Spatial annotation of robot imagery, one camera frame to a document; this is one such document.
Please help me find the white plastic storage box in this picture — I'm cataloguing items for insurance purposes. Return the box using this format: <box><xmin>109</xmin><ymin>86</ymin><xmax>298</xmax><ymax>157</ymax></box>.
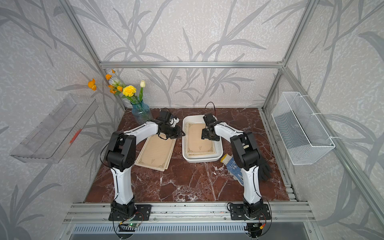
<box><xmin>182</xmin><ymin>115</ymin><xmax>224</xmax><ymax>163</ymax></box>

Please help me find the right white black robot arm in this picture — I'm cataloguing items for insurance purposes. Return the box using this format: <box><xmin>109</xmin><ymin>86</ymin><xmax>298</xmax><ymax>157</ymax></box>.
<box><xmin>202</xmin><ymin>121</ymin><xmax>264</xmax><ymax>214</ymax></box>

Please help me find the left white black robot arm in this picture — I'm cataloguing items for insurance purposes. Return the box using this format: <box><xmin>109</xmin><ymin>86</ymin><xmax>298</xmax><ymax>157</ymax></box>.
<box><xmin>104</xmin><ymin>118</ymin><xmax>185</xmax><ymax>214</ymax></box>

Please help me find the beige stationery paper stack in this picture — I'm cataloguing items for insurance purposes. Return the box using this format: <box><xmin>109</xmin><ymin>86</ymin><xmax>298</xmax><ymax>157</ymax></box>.
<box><xmin>185</xmin><ymin>122</ymin><xmax>218</xmax><ymax>159</ymax></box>

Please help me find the blue glass vase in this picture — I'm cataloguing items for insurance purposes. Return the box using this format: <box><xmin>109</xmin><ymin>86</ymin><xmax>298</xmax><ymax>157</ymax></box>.
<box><xmin>132</xmin><ymin>101</ymin><xmax>153</xmax><ymax>125</ymax></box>

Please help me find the blue dotted work glove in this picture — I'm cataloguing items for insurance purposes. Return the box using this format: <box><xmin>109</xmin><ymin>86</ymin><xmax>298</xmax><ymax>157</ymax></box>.
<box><xmin>221</xmin><ymin>154</ymin><xmax>244</xmax><ymax>186</ymax></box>

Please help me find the black yellow work glove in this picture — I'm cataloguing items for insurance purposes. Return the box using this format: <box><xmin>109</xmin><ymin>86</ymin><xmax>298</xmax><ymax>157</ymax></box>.
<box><xmin>259</xmin><ymin>158</ymin><xmax>273</xmax><ymax>181</ymax></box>

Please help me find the yellow orange flower bouquet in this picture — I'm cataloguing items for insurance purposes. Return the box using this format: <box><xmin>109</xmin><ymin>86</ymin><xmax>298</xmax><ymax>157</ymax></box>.
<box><xmin>105</xmin><ymin>70</ymin><xmax>146</xmax><ymax>105</ymax></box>

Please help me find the red pen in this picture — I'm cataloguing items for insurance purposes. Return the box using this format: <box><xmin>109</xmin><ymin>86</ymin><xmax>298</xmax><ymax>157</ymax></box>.
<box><xmin>69</xmin><ymin>129</ymin><xmax>82</xmax><ymax>145</ymax></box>

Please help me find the right circuit board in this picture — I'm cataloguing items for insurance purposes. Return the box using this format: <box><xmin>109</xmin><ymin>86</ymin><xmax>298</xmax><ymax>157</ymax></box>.
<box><xmin>244</xmin><ymin>223</ymin><xmax>266</xmax><ymax>234</ymax></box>

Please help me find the circuit board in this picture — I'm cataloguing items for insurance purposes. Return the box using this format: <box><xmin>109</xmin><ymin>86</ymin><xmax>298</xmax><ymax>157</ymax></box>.
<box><xmin>244</xmin><ymin>223</ymin><xmax>266</xmax><ymax>234</ymax></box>
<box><xmin>118</xmin><ymin>223</ymin><xmax>142</xmax><ymax>232</ymax></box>

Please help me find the left circuit board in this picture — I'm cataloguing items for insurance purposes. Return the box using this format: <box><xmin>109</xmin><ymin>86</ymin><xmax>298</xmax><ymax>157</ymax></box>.
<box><xmin>118</xmin><ymin>223</ymin><xmax>142</xmax><ymax>232</ymax></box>

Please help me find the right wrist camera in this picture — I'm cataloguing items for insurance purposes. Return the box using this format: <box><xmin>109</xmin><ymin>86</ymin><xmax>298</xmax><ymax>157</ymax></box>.
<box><xmin>203</xmin><ymin>114</ymin><xmax>217</xmax><ymax>127</ymax></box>

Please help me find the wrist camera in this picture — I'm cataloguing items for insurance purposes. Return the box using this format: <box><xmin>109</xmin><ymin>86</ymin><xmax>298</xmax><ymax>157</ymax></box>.
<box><xmin>156</xmin><ymin>110</ymin><xmax>180</xmax><ymax>127</ymax></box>
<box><xmin>203</xmin><ymin>114</ymin><xmax>217</xmax><ymax>127</ymax></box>

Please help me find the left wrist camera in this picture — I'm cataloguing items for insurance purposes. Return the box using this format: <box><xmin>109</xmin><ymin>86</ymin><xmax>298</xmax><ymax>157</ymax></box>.
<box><xmin>156</xmin><ymin>110</ymin><xmax>180</xmax><ymax>127</ymax></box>

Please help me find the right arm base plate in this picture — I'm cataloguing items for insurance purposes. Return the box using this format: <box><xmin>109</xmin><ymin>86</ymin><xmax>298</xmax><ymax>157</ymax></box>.
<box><xmin>227</xmin><ymin>203</ymin><xmax>272</xmax><ymax>221</ymax></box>

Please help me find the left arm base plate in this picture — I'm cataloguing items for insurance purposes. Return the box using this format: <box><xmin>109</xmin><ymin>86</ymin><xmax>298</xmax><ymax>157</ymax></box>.
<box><xmin>109</xmin><ymin>204</ymin><xmax>152</xmax><ymax>222</ymax></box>

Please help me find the white wire mesh basket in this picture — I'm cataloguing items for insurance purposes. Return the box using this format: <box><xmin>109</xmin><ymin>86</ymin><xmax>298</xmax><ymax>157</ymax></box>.
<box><xmin>272</xmin><ymin>92</ymin><xmax>336</xmax><ymax>166</ymax></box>

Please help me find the clear plastic wall shelf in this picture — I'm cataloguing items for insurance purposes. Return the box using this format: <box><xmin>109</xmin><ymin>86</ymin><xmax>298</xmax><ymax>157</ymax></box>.
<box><xmin>10</xmin><ymin>94</ymin><xmax>98</xmax><ymax>164</ymax></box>

